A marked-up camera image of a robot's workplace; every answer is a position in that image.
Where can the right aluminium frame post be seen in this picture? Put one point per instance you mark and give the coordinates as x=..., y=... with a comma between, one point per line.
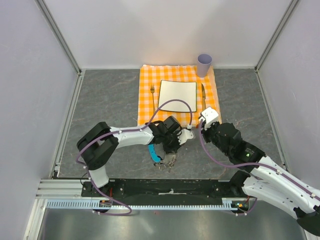
x=277, y=32

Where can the aluminium frame post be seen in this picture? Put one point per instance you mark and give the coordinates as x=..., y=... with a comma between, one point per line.
x=277, y=32
x=58, y=34

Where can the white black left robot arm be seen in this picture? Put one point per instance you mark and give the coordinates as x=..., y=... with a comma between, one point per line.
x=98, y=145

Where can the left aluminium frame post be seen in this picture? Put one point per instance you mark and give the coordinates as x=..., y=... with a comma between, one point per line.
x=58, y=34

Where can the orange white checkered cloth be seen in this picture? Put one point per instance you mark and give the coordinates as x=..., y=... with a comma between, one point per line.
x=150, y=74

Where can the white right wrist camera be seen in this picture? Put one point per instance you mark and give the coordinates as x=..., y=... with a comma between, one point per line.
x=208, y=117

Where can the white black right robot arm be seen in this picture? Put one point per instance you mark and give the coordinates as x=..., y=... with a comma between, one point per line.
x=262, y=177

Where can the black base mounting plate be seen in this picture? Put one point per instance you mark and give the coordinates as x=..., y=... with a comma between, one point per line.
x=171, y=192

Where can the gold knife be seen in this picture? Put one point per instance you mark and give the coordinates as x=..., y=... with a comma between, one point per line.
x=203, y=91

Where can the white square plate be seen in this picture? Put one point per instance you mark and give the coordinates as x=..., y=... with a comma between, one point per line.
x=185, y=91

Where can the lilac plastic cup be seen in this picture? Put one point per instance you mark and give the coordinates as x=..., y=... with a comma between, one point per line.
x=204, y=62

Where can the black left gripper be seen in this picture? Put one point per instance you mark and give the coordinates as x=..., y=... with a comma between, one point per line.
x=169, y=150

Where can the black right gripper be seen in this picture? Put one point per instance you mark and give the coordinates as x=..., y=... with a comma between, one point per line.
x=205, y=132

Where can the metal key organizer blue handle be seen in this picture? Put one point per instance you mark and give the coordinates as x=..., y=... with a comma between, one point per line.
x=163, y=163

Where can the light blue cable duct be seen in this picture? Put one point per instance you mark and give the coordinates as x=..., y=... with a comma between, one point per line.
x=224, y=204

